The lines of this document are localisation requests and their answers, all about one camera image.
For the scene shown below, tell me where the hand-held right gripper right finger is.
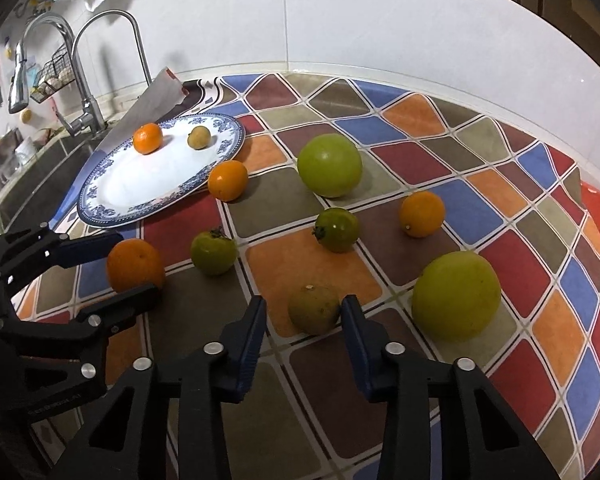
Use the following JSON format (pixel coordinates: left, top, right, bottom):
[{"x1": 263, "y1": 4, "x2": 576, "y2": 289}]
[{"x1": 340, "y1": 294, "x2": 563, "y2": 480}]

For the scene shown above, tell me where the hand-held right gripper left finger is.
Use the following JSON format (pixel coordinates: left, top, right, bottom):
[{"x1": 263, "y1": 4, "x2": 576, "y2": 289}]
[{"x1": 42, "y1": 296, "x2": 268, "y2": 480}]

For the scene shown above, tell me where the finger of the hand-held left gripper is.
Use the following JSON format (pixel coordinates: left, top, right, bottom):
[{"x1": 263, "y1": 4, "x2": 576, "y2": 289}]
[
  {"x1": 0, "y1": 284, "x2": 162, "y2": 379},
  {"x1": 0, "y1": 221, "x2": 125, "y2": 287}
]

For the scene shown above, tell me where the brownish green fruit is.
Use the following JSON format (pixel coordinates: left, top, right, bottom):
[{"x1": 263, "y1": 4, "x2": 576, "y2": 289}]
[{"x1": 287, "y1": 284, "x2": 342, "y2": 335}]

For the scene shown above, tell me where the blue patterned white plate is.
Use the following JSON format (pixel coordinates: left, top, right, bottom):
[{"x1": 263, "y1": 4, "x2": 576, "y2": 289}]
[{"x1": 76, "y1": 112, "x2": 246, "y2": 226}]

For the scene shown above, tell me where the green persimmon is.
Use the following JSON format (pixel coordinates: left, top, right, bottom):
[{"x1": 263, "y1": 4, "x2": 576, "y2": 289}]
[
  {"x1": 190, "y1": 227, "x2": 239, "y2": 277},
  {"x1": 312, "y1": 207, "x2": 360, "y2": 254}
]

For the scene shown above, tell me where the large yellow-green round fruit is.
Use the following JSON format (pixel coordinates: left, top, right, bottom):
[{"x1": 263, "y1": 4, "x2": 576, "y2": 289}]
[{"x1": 411, "y1": 252, "x2": 502, "y2": 343}]

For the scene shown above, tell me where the large green round fruit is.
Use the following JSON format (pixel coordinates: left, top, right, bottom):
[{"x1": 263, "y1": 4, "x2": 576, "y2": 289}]
[{"x1": 297, "y1": 133, "x2": 363, "y2": 199}]

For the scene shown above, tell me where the steel sink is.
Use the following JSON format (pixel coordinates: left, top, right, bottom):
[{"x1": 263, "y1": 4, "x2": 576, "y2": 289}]
[{"x1": 0, "y1": 132, "x2": 111, "y2": 231}]

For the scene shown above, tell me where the colourful checkered tablecloth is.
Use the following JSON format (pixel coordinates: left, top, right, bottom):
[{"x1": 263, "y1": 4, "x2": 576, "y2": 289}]
[{"x1": 10, "y1": 72, "x2": 600, "y2": 480}]

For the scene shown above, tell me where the small orange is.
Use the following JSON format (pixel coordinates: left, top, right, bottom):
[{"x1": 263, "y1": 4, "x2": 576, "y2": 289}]
[{"x1": 132, "y1": 123, "x2": 164, "y2": 155}]

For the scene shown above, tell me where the small yellowish brown fruit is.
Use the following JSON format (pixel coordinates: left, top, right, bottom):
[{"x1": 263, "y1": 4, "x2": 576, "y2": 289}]
[{"x1": 187, "y1": 126, "x2": 211, "y2": 151}]

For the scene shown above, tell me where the white paper sheet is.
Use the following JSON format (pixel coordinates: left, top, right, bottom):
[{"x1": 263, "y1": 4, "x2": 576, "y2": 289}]
[{"x1": 97, "y1": 66, "x2": 188, "y2": 153}]

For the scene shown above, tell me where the chrome pull-down faucet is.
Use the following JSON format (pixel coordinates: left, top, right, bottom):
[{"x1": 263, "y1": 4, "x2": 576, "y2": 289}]
[{"x1": 7, "y1": 12, "x2": 108, "y2": 137}]

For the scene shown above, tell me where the thin chrome gooseneck faucet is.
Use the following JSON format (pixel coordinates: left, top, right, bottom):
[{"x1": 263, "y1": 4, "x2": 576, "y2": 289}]
[{"x1": 71, "y1": 10, "x2": 154, "y2": 88}]

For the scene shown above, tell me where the black wire rack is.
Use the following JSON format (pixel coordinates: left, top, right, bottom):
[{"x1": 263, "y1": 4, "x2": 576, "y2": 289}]
[{"x1": 27, "y1": 42, "x2": 78, "y2": 103}]

